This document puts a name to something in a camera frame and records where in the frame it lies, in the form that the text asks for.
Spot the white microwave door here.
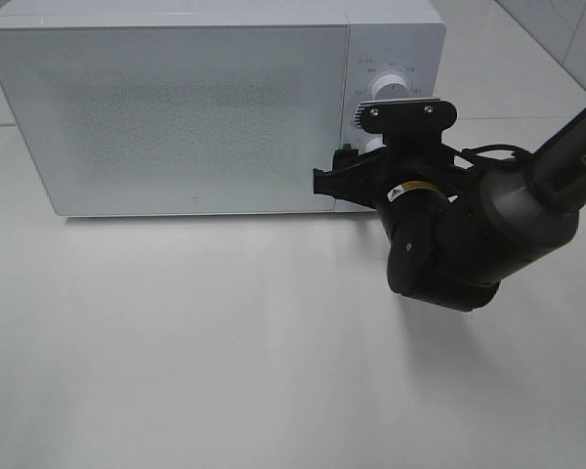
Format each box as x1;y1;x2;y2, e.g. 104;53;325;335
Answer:
0;26;347;217

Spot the white microwave knob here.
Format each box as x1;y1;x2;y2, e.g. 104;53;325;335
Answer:
362;137;385;157
370;72;411;101

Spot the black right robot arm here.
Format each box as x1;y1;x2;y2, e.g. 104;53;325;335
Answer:
313;98;586;312

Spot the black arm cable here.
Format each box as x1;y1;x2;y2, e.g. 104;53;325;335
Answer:
448;77;586;170

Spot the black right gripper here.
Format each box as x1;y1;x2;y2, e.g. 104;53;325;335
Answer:
312;134;463;235

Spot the white microwave oven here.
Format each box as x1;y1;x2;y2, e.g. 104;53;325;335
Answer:
0;1;446;213

